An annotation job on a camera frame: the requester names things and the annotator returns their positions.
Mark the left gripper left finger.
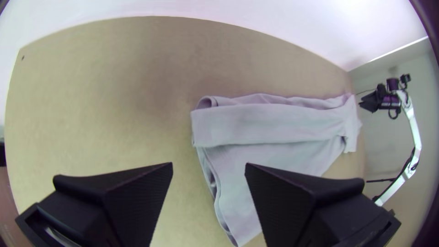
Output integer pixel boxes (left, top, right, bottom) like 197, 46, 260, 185
15, 162, 174, 247

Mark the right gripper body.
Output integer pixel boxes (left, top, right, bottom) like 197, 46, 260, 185
359, 84, 389, 113

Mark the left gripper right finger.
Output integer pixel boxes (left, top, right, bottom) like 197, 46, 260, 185
244, 163, 402, 247

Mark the grey t-shirt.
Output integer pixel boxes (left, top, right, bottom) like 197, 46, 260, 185
190, 91, 364, 247

